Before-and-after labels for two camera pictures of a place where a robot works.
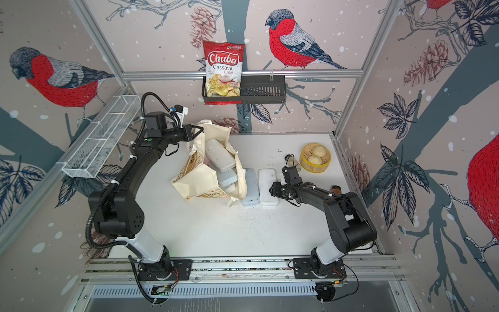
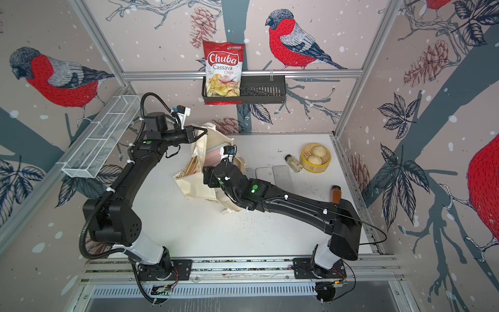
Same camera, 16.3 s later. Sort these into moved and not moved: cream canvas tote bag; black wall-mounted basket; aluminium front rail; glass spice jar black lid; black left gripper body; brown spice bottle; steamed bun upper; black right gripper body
Moved: cream canvas tote bag; black right gripper body
Not moved: brown spice bottle; glass spice jar black lid; steamed bun upper; black wall-mounted basket; aluminium front rail; black left gripper body
